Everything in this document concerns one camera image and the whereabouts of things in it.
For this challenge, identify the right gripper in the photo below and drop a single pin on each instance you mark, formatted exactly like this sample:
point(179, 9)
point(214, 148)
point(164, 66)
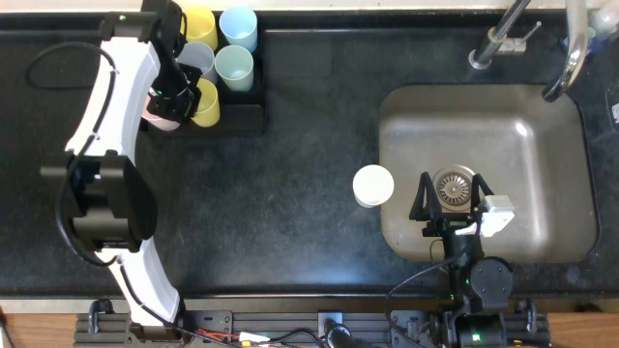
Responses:
point(440, 227)

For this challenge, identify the white cup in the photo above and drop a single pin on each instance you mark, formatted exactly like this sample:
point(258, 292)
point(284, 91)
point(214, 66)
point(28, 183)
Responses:
point(372, 186)

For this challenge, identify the pink cup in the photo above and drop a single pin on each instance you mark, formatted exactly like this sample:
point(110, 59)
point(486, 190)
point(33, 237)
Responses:
point(162, 124)

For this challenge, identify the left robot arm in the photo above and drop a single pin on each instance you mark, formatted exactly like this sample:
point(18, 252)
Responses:
point(126, 87)

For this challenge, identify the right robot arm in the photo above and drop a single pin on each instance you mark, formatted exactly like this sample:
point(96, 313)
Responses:
point(491, 282)

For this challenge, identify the steel sink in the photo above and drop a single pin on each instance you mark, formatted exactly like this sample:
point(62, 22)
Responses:
point(532, 169)

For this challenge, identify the steel tap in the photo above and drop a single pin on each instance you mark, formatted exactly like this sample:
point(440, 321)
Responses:
point(578, 48)

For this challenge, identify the black tray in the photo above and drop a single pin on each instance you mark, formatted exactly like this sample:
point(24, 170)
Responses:
point(242, 121)

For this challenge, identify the blue soap bottle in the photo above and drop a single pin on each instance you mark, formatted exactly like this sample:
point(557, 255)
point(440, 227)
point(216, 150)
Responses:
point(604, 19)

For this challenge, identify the green cup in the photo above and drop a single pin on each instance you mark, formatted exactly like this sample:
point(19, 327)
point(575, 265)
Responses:
point(234, 67)

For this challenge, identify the yellow cup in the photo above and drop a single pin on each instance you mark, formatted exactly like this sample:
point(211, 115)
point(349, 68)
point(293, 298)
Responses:
point(203, 26)
point(209, 104)

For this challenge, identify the blue cup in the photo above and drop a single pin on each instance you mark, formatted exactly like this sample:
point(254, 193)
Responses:
point(238, 26)

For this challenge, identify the grey cup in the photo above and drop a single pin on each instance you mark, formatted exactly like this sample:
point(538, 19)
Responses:
point(198, 55)

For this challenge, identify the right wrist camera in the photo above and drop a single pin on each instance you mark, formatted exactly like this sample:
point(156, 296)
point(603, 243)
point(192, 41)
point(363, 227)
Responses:
point(493, 215)

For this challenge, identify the mounting rail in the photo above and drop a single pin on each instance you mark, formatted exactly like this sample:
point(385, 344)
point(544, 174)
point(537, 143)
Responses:
point(290, 324)

